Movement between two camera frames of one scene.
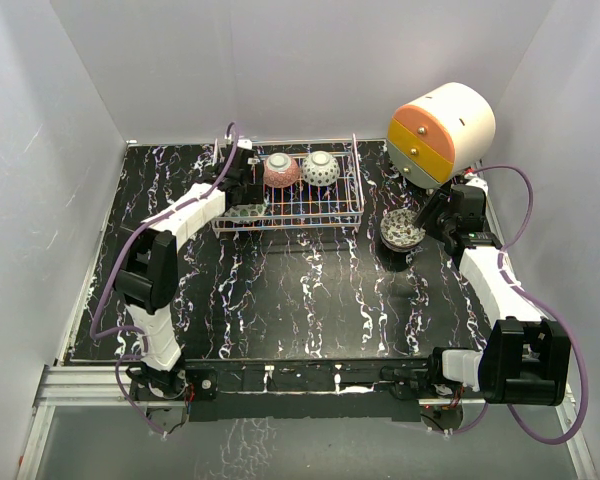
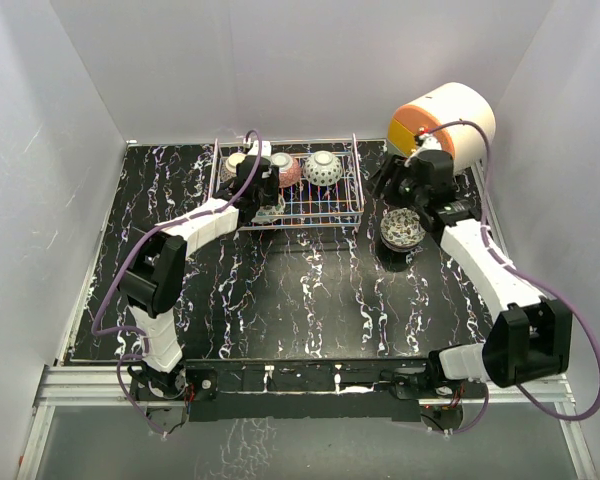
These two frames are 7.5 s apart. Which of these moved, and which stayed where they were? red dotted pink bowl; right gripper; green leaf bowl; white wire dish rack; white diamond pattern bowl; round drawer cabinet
Moved: right gripper; green leaf bowl
Stayed: white diamond pattern bowl; red dotted pink bowl; round drawer cabinet; white wire dish rack
